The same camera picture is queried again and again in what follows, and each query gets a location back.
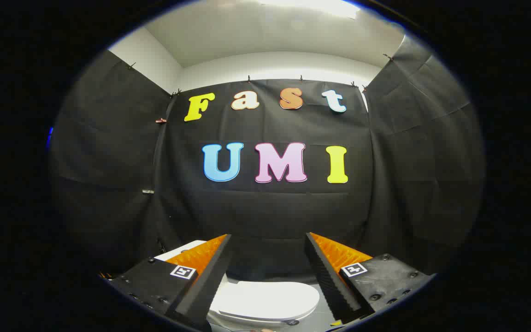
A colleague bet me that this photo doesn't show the black backdrop cloth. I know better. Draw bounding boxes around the black backdrop cloth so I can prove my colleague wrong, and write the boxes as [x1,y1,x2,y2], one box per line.
[49,35,485,282]

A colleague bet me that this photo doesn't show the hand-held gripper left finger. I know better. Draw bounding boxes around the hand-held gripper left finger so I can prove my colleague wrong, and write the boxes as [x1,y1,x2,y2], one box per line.
[108,234,234,332]

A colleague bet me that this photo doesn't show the white toilet body with tank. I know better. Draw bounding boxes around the white toilet body with tank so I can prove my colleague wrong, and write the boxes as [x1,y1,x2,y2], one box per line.
[154,240,317,330]

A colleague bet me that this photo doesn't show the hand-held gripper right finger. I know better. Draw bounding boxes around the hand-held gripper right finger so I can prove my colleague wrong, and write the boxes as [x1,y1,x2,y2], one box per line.
[304,232,434,327]

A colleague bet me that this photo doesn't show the white toilet lid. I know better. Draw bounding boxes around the white toilet lid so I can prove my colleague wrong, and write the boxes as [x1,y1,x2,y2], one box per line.
[208,280,320,322]

